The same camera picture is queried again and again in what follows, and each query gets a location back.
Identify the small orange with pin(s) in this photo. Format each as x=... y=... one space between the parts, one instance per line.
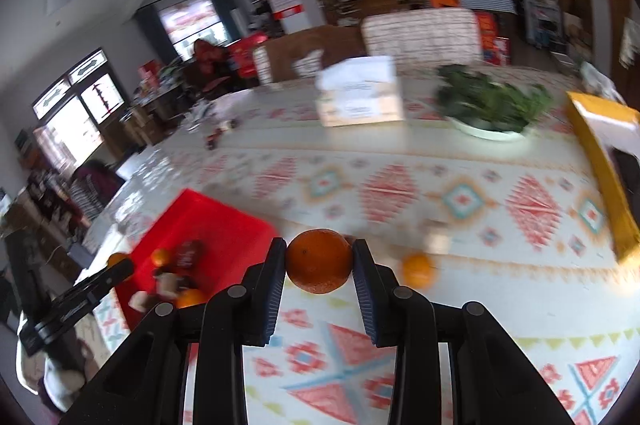
x=190 y=299
x=160 y=257
x=116 y=258

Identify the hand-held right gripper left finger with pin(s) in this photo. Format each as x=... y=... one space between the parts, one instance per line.
x=272 y=292

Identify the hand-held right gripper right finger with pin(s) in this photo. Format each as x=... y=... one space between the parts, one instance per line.
x=367 y=297

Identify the small dark date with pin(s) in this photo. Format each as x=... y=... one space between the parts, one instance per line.
x=231 y=123
x=212 y=142

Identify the large red date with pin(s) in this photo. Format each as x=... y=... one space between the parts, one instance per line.
x=187 y=255

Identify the red gift box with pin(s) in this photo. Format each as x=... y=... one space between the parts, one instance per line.
x=247 y=52

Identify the white cardboard box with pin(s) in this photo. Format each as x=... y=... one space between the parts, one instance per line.
x=357 y=90

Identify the red plastic box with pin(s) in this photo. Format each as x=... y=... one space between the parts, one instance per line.
x=220 y=225

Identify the window with teal curtains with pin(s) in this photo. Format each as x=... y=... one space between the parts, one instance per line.
x=192 y=22

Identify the dark purple plum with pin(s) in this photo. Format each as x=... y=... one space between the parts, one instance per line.
x=186 y=281

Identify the yellow cardboard box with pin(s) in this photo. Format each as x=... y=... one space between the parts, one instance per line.
x=600 y=165

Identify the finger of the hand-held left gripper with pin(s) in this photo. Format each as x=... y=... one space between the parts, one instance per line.
x=107 y=281

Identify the patterned tablecloth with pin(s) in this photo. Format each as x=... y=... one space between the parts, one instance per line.
x=400 y=145

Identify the window with decorated panes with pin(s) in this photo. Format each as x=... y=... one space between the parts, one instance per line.
x=75 y=105

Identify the person's left forearm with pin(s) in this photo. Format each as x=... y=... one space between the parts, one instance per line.
x=60 y=385

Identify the white plate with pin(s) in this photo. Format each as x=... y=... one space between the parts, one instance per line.
x=490 y=134

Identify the green leafy vegetables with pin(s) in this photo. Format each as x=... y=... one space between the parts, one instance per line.
x=490 y=100

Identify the dark red bouquet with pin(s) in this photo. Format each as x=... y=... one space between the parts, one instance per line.
x=210 y=57

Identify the large orange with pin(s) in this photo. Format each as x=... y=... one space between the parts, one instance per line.
x=320 y=260

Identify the white patterned chair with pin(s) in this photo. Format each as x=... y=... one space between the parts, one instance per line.
x=420 y=35

